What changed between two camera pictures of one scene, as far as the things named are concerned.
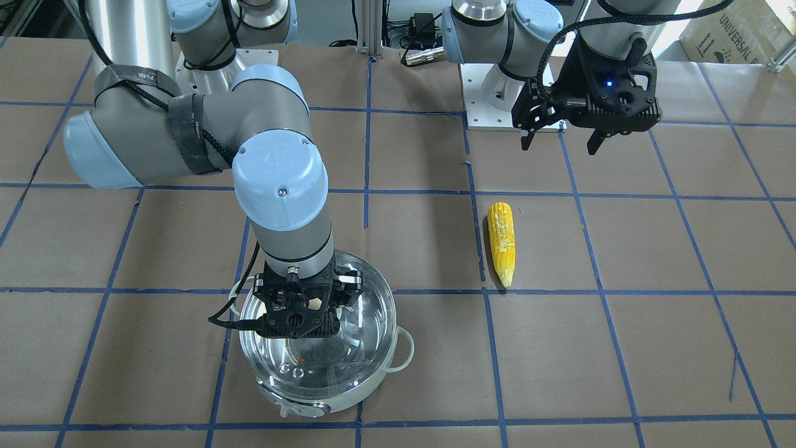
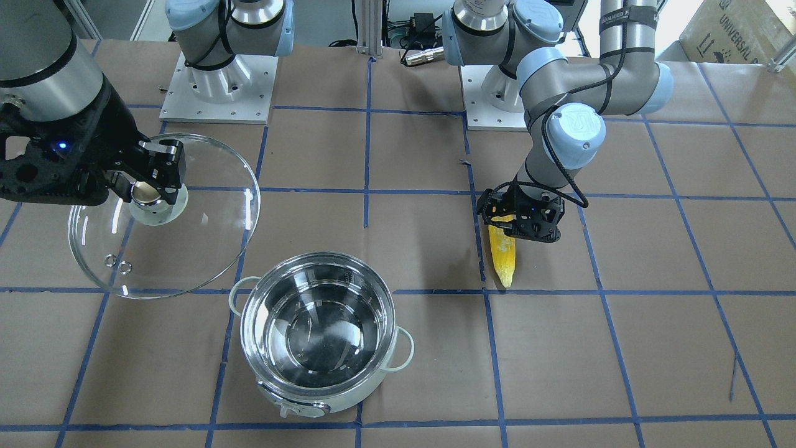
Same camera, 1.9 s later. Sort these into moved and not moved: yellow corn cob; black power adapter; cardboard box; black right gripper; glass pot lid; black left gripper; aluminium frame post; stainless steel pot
Moved: black right gripper; black left gripper; glass pot lid
Not moved: stainless steel pot; cardboard box; yellow corn cob; black power adapter; aluminium frame post
